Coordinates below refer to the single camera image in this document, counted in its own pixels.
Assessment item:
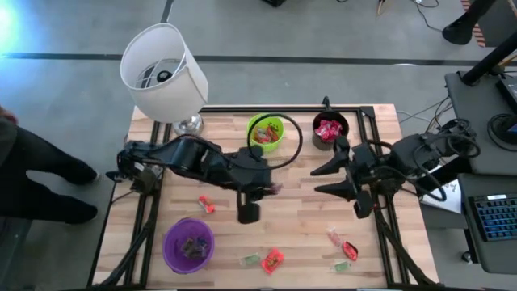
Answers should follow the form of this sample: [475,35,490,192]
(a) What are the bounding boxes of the black backlit keyboard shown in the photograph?
[470,193,517,243]

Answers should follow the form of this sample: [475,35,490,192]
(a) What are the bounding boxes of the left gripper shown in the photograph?
[225,145,283,226]

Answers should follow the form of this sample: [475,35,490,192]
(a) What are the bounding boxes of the dark grey table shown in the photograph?
[0,217,33,291]

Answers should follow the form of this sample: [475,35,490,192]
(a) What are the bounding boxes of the grey desk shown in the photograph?
[458,172,517,276]
[443,70,517,175]

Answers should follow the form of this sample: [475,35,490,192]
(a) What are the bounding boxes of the black floor cable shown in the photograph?
[410,0,445,33]

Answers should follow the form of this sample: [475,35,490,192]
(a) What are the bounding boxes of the purple plastic bucket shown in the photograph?
[162,217,216,275]

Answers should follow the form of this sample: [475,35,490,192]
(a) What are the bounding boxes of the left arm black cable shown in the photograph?
[246,112,304,171]

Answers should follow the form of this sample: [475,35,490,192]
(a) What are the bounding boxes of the green plastic bucket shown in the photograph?
[246,112,286,154]

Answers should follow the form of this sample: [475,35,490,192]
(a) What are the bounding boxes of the black plastic bucket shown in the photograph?
[312,111,351,152]

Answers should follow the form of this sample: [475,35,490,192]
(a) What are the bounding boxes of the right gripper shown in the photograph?
[309,137,395,220]

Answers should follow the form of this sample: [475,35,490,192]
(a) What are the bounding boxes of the pink candy in clear wrapper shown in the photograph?
[326,226,344,248]

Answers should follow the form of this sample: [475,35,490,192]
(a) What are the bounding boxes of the small orange candy packet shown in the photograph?
[197,195,216,214]

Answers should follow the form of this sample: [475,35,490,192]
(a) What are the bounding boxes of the white paper sheet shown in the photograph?
[419,177,464,215]

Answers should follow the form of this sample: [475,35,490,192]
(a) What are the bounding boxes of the orange red candy packet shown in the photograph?
[342,241,359,263]

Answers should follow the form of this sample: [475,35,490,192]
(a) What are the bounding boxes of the black round stand base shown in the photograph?
[486,112,517,153]

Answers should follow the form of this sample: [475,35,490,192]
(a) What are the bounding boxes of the red Skittles packet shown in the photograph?
[314,119,343,142]

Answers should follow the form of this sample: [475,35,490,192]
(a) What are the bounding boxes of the red white striped rug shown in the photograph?
[460,0,488,49]

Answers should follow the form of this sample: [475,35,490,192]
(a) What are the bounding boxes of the person's leg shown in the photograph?
[441,0,498,46]

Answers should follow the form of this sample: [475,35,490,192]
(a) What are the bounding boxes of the white shade table lamp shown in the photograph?
[120,23,210,137]

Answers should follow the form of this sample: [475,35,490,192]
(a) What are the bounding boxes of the person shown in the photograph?
[0,104,99,226]

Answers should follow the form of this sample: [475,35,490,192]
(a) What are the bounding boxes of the black diagonal pole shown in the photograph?
[460,30,517,87]

